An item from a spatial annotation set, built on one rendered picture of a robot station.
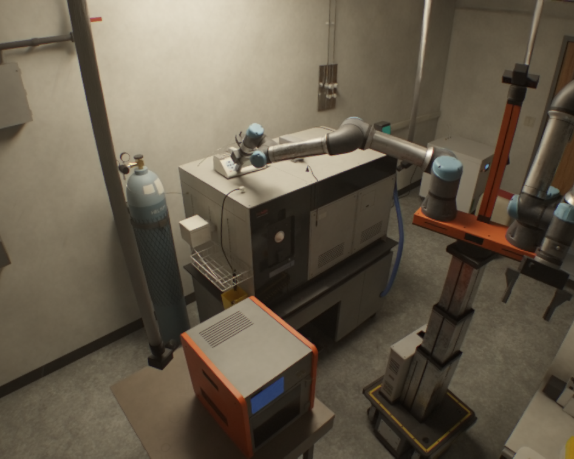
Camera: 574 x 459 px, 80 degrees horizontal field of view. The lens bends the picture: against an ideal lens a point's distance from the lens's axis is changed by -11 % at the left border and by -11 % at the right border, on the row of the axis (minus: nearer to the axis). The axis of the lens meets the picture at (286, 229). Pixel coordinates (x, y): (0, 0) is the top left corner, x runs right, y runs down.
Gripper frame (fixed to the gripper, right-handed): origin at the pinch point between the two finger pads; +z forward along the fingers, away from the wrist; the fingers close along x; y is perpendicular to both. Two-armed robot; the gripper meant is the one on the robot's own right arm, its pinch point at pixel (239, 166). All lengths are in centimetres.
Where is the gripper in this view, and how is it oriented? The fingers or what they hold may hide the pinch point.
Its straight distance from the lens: 204.3
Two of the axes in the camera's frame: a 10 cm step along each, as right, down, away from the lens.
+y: 4.9, 8.4, -2.3
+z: -3.6, 4.4, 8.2
